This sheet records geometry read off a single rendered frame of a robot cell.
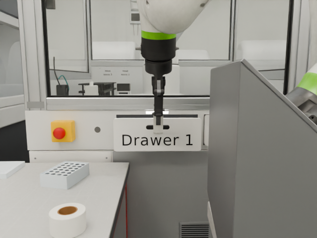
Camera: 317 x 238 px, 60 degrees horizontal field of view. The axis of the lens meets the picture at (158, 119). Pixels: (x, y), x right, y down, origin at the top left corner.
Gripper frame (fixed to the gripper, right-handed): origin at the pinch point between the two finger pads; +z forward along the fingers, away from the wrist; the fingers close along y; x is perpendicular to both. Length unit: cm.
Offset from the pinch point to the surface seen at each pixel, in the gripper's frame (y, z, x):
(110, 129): -11.7, 9.3, -16.9
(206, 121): -11.2, 5.8, 17.5
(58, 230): 38.2, 1.7, -19.3
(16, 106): -70, 28, -80
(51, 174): 14.6, 8.0, -29.4
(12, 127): -64, 39, -82
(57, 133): -4.9, 6.6, -33.5
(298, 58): -20, -14, 50
